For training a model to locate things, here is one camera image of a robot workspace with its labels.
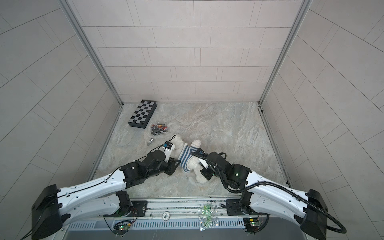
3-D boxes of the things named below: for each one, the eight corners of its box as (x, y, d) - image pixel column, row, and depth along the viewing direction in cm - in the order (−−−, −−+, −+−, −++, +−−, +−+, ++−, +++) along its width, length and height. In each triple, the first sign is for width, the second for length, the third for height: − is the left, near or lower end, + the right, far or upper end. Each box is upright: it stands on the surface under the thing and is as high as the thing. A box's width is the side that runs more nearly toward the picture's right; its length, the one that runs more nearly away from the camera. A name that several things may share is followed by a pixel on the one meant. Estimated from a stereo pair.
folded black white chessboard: (129, 126, 104) (127, 123, 101) (143, 102, 119) (142, 99, 116) (145, 128, 103) (143, 125, 100) (157, 104, 118) (156, 101, 115)
